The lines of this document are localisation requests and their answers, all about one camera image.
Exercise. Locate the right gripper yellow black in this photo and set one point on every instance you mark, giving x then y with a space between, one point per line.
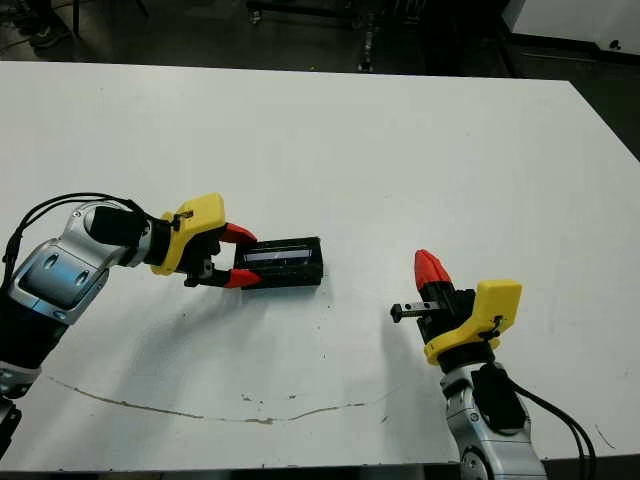
497 305

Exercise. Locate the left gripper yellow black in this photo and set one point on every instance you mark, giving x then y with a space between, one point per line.
195 215

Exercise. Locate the black box lid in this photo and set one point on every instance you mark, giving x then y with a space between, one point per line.
285 262

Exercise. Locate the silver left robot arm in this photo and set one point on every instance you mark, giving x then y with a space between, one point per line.
60 270

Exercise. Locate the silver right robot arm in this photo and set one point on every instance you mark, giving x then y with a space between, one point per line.
495 440

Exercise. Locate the dark sneaker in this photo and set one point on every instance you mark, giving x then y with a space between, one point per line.
50 36

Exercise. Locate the black metal stand leg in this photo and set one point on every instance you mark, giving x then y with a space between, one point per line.
75 15

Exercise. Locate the white cabinet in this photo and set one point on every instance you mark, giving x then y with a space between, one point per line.
575 17

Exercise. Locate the black wheeled metal frame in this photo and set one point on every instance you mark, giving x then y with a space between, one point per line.
367 45

